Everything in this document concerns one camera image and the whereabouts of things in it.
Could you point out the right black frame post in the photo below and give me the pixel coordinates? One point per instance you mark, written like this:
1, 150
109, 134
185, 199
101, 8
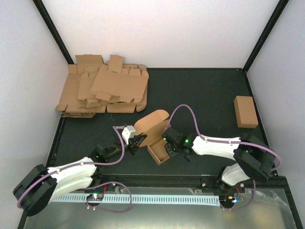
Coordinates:
277, 12

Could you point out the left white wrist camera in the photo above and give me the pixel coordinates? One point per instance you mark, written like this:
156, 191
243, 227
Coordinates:
127, 133

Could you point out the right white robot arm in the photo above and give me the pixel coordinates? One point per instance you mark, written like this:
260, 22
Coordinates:
252, 161

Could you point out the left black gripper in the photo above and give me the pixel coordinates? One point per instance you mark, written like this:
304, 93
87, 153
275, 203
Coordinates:
134, 143

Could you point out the folded brown cardboard box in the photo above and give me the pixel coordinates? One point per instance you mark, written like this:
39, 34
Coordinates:
245, 112

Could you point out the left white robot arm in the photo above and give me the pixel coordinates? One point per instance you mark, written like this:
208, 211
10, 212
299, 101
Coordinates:
44, 184

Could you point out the stack of flat cardboard blanks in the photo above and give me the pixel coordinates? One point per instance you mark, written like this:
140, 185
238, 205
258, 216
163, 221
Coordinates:
93, 86

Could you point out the black frame post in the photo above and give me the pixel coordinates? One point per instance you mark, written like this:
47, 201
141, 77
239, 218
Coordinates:
53, 30
277, 12

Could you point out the left black frame post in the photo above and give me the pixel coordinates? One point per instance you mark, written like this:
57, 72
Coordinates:
53, 30

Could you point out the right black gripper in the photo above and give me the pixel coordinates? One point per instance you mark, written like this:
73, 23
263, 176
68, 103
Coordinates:
170, 151

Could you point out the metal base plate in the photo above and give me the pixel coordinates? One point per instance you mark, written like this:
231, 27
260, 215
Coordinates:
256, 208

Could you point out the light blue slotted cable duct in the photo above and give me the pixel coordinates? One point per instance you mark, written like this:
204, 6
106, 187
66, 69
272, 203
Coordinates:
139, 199

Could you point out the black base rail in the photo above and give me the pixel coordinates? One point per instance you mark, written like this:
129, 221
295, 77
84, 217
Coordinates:
192, 181

